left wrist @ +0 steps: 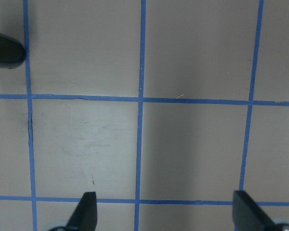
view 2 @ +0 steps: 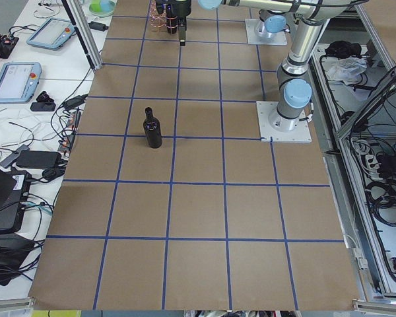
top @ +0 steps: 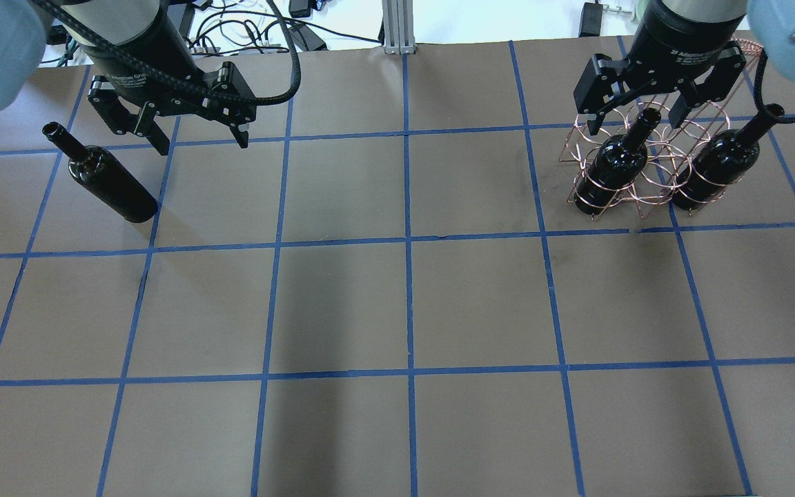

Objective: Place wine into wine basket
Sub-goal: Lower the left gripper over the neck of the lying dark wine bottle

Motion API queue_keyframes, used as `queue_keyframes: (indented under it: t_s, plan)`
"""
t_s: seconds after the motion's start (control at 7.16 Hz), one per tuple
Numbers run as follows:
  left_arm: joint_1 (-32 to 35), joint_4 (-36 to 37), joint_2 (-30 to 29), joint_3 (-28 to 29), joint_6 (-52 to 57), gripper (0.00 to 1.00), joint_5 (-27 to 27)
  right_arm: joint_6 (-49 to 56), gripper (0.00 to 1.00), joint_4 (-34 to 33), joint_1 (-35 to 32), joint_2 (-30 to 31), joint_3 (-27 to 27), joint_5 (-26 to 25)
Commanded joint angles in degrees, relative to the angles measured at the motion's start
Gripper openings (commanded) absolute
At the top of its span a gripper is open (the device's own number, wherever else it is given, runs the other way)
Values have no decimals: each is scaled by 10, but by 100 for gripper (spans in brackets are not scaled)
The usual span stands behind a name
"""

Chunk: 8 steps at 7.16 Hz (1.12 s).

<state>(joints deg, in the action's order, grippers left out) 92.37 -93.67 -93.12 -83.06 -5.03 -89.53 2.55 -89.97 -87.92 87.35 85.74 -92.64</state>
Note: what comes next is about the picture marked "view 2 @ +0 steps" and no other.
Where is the copper wire wine rack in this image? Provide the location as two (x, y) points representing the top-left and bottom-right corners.
(148, 1), (172, 34)

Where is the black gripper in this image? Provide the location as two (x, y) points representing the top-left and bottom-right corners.
(155, 0), (191, 46)

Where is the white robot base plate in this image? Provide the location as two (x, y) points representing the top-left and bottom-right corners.
(256, 101), (312, 143)
(245, 17), (287, 46)

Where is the aluminium frame post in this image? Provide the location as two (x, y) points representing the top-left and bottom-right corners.
(62, 0), (102, 71)

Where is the blue teach pendant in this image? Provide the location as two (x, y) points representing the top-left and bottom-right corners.
(0, 62), (42, 104)
(26, 18), (75, 50)

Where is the dark wine bottle in rack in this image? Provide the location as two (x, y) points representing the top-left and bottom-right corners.
(165, 4), (178, 34)

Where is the blue teach pendant far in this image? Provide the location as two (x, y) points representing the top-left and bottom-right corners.
(26, 18), (75, 50)

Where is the dark glass wine bottle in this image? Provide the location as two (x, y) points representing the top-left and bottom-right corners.
(143, 107), (162, 149)

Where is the green plastic bowl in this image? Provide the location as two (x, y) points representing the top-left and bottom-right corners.
(88, 0), (116, 17)

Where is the blue teach pendant near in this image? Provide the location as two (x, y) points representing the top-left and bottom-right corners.
(0, 62), (42, 104)

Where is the black laptop computer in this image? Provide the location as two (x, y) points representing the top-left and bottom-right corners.
(0, 169), (31, 234)

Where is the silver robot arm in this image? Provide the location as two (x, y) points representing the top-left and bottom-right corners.
(200, 0), (363, 133)
(155, 1), (287, 46)

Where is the black power adapter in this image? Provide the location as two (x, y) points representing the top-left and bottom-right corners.
(88, 21), (109, 32)

